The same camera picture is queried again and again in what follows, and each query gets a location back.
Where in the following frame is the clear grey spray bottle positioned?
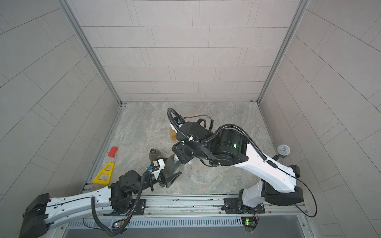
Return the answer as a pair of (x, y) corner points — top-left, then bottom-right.
(162, 154), (182, 176)

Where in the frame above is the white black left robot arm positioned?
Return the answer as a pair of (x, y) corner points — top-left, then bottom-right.
(19, 171), (181, 238)

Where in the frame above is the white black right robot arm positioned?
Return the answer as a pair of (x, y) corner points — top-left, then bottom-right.
(171, 121), (304, 212)

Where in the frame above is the orange translucent spray bottle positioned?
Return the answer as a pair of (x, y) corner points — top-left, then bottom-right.
(169, 125), (177, 141)

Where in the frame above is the dark grey spray bottle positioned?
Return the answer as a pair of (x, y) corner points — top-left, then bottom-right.
(149, 148), (163, 162)

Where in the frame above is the red spray nozzle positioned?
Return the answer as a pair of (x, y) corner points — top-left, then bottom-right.
(108, 146), (119, 158)

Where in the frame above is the yellow triangular spray nozzle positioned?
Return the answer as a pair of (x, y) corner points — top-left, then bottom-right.
(92, 162), (115, 186)

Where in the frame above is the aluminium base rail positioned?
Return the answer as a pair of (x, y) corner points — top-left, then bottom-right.
(126, 194), (310, 233)

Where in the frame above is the black corrugated right cable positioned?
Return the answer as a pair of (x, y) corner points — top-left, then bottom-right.
(166, 107), (279, 170)

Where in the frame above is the black corrugated cable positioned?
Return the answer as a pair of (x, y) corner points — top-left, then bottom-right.
(90, 171), (149, 237)
(166, 107), (279, 170)

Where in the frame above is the black corrugated left cable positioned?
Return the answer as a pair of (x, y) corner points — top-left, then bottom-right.
(90, 171), (149, 237)

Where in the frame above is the aluminium corner frame post left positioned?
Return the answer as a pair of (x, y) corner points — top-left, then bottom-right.
(57, 0), (123, 106)

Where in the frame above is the aluminium corner frame post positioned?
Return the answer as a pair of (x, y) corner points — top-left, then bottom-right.
(57, 0), (123, 106)
(257, 0), (310, 105)

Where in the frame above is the aluminium corner frame post right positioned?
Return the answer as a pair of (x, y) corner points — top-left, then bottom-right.
(257, 0), (310, 105)

